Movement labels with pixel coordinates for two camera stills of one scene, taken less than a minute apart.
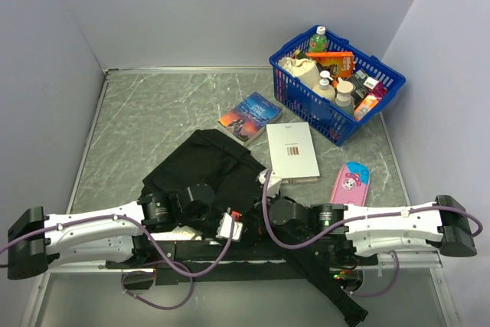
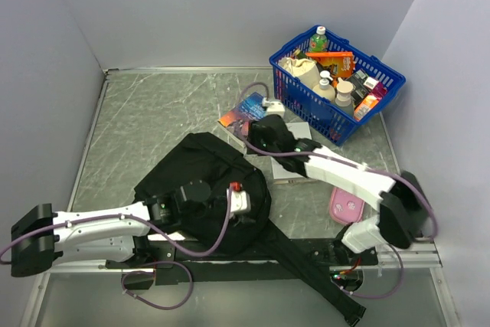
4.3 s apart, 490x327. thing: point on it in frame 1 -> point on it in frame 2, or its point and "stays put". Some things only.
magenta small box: (379, 90) stays put
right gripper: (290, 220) -> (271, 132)
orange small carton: (365, 106) stays put
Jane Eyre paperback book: (247, 119) stays put
